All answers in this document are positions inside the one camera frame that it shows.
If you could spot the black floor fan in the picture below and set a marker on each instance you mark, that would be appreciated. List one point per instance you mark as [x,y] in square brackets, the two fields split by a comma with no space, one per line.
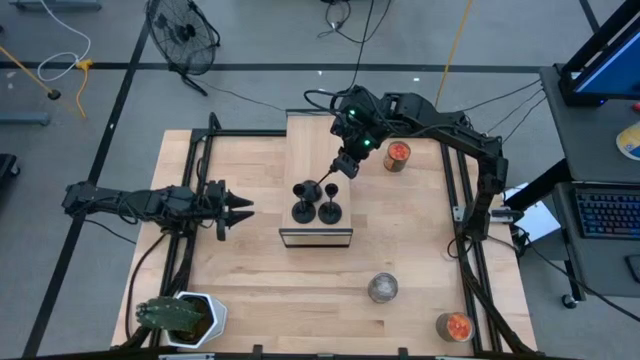
[182,37]

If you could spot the yellow white round object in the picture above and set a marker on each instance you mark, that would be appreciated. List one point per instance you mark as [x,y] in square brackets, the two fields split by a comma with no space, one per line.
[630,142]

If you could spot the black floor object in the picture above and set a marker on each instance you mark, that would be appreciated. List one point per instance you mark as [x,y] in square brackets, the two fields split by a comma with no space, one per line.
[7,165]

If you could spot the blue screen monitor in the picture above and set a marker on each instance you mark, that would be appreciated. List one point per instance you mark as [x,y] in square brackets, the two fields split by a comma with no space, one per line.
[610,70]

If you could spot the grey candle jar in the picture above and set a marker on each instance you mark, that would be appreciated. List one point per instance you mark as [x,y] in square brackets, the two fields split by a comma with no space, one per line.
[382,287]

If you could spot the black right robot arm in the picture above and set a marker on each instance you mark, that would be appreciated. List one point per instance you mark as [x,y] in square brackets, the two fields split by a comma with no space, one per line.
[450,130]

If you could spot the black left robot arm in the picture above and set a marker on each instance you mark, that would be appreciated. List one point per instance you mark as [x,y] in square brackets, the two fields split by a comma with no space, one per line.
[125,202]

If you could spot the red candle jar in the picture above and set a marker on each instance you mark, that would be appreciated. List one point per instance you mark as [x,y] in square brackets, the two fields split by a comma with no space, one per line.
[396,156]
[454,326]

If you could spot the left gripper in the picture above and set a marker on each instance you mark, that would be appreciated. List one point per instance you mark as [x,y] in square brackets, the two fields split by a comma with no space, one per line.
[215,207]

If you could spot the grey desk cart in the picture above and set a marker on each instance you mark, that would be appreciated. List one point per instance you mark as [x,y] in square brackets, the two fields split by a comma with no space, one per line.
[580,135]

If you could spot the black metal table frame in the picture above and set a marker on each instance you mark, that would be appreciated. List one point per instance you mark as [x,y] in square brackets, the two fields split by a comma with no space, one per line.
[452,175]

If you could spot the grey floor platform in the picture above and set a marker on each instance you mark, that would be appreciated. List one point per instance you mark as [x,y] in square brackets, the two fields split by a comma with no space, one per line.
[22,118]
[55,5]

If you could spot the wooden riser shelf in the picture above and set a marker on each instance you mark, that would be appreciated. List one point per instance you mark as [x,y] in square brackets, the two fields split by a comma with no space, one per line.
[310,150]

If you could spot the black caster wheel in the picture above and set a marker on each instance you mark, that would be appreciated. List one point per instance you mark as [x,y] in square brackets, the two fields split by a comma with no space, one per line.
[569,301]

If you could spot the green cactus plant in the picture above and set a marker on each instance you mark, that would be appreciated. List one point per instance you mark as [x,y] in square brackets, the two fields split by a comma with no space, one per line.
[167,314]

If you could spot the white paper sheet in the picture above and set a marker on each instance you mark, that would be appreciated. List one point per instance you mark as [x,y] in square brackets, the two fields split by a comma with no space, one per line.
[542,225]

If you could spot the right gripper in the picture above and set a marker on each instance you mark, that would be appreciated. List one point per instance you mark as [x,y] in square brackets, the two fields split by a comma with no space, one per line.
[362,145]

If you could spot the white hexagonal plant pot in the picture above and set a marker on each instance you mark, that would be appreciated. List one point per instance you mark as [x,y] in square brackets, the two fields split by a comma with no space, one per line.
[215,320]

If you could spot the backlit black keyboard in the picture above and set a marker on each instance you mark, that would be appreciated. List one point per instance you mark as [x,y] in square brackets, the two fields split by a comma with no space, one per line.
[607,215]

